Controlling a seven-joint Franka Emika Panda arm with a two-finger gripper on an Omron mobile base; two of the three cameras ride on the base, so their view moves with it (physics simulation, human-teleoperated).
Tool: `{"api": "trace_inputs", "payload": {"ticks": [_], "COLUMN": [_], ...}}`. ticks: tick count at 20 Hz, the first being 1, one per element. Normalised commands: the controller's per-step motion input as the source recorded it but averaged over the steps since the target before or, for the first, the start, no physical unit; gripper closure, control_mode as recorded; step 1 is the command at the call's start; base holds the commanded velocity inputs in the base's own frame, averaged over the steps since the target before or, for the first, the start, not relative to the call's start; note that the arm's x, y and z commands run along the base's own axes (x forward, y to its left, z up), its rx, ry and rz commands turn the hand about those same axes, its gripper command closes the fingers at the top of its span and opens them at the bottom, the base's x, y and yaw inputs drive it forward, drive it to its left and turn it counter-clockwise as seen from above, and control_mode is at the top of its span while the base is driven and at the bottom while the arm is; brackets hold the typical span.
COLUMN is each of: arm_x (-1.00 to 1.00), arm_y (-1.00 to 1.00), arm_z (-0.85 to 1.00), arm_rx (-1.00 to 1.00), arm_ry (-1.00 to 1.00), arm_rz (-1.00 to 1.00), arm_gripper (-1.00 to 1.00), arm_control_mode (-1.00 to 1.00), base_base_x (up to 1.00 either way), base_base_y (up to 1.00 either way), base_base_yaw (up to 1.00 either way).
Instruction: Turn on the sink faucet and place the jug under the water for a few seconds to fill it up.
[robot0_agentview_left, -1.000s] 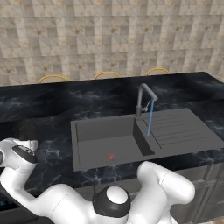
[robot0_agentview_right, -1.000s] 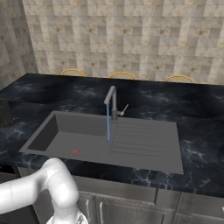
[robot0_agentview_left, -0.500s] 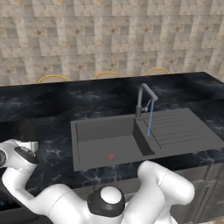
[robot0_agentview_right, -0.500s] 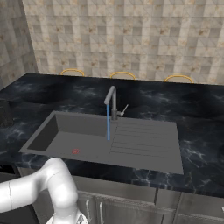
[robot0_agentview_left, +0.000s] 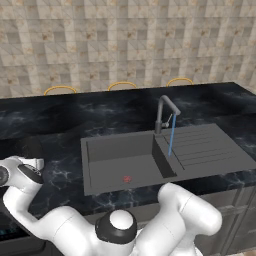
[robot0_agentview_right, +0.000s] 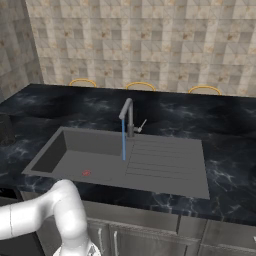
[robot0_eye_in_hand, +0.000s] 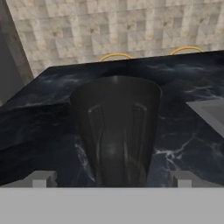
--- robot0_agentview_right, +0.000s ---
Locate blue water stream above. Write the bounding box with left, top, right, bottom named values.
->
left=121, top=118, right=127, bottom=161

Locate grey faucet spout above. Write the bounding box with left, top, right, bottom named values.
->
left=118, top=97, right=142, bottom=138

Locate silver faucet lever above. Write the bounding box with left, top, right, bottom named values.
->
left=138, top=119, right=148, bottom=133

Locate grey sink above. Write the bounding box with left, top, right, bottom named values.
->
left=21, top=126, right=211, bottom=200

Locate yellow chair back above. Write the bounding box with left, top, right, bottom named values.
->
left=125, top=81, right=157, bottom=92
left=187, top=85, right=222, bottom=96
left=68, top=78, right=98, bottom=88

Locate grey cupboard door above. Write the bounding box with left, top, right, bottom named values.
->
left=85, top=218, right=112, bottom=256
left=197, top=219, right=256, bottom=256
left=109, top=223, right=201, bottom=256

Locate silver cupboard handle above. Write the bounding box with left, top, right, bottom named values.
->
left=97, top=227, right=103, bottom=251
left=113, top=229, right=119, bottom=256

